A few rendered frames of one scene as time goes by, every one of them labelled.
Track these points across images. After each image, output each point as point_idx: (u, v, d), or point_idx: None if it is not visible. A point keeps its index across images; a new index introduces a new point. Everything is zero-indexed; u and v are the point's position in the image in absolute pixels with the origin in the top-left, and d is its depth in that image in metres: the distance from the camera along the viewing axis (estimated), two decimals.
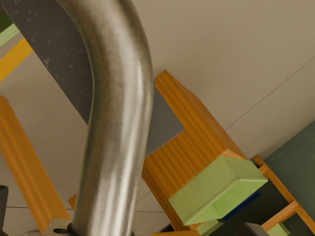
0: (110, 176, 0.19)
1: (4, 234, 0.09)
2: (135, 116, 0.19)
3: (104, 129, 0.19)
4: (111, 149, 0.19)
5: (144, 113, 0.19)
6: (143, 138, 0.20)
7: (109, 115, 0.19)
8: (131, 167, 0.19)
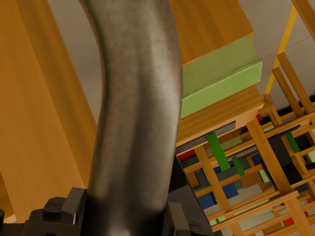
0: (128, 201, 0.14)
1: None
2: (160, 120, 0.14)
3: (119, 138, 0.14)
4: (128, 164, 0.14)
5: (171, 115, 0.14)
6: (170, 149, 0.15)
7: (125, 118, 0.14)
8: (155, 188, 0.14)
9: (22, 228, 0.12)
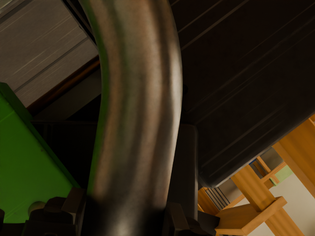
0: (128, 201, 0.14)
1: None
2: (160, 120, 0.14)
3: (119, 138, 0.14)
4: (128, 164, 0.14)
5: (171, 115, 0.14)
6: (170, 149, 0.15)
7: (125, 118, 0.14)
8: (155, 188, 0.14)
9: (22, 228, 0.12)
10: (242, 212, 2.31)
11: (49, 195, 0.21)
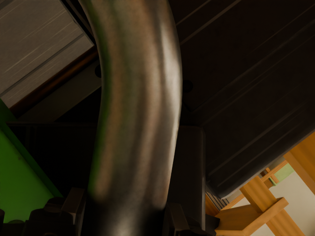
0: (128, 200, 0.14)
1: None
2: (160, 120, 0.14)
3: (119, 137, 0.14)
4: (128, 164, 0.14)
5: (171, 115, 0.14)
6: (170, 149, 0.15)
7: (125, 118, 0.14)
8: (155, 188, 0.14)
9: (22, 228, 0.12)
10: (243, 213, 2.28)
11: (29, 211, 0.17)
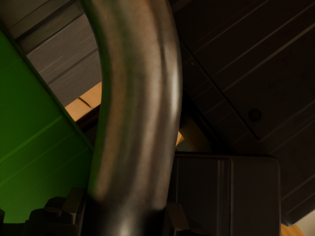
0: (128, 201, 0.14)
1: None
2: (160, 120, 0.14)
3: (119, 138, 0.14)
4: (128, 164, 0.14)
5: (171, 115, 0.14)
6: (170, 149, 0.15)
7: (125, 118, 0.14)
8: (155, 188, 0.14)
9: (22, 228, 0.12)
10: None
11: None
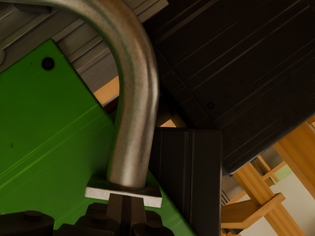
0: (132, 143, 0.29)
1: None
2: (147, 105, 0.29)
3: (128, 114, 0.29)
4: (132, 126, 0.29)
5: (153, 103, 0.30)
6: (153, 119, 0.30)
7: (131, 104, 0.29)
8: (146, 137, 0.30)
9: None
10: (243, 207, 2.44)
11: None
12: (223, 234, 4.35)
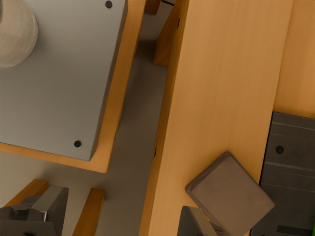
0: None
1: None
2: None
3: None
4: None
5: None
6: None
7: None
8: None
9: None
10: None
11: None
12: None
